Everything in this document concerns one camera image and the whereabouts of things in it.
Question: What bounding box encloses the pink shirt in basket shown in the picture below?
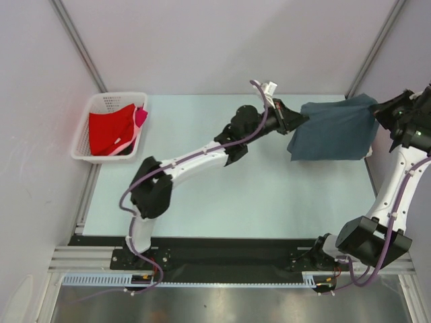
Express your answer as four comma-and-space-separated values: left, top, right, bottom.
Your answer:
116, 107, 148, 155

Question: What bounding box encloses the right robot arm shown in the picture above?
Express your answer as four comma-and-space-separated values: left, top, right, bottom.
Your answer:
310, 87, 430, 270

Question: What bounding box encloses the white folded t shirt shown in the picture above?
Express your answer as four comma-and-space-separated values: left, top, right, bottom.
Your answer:
364, 146, 373, 158

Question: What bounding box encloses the white cable duct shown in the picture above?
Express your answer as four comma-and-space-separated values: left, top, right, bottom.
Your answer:
62, 273, 335, 288

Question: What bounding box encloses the red shirt in basket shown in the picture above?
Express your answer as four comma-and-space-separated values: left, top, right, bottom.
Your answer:
88, 104, 136, 156

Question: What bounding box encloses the aluminium corner post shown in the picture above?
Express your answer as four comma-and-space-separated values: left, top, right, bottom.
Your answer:
49, 0, 108, 93
344, 0, 409, 99

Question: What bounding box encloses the right aluminium corner post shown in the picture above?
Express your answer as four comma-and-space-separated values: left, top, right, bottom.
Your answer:
344, 0, 409, 99

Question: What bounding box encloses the aluminium frame rail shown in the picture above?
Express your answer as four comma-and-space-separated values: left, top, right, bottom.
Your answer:
48, 246, 114, 273

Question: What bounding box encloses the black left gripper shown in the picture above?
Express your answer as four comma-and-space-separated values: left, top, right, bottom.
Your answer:
242, 98, 308, 145

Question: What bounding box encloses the grey blue t shirt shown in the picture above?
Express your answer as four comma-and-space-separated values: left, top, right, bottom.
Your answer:
287, 94, 379, 162

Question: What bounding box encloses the left aluminium corner post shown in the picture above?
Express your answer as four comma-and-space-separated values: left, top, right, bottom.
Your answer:
49, 0, 108, 93

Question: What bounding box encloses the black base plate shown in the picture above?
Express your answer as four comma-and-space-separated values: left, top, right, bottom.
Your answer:
69, 236, 348, 280

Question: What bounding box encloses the white plastic basket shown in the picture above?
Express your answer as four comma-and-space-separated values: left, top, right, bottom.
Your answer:
71, 92, 148, 164

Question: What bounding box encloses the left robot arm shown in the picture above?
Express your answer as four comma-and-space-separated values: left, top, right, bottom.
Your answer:
119, 99, 309, 269

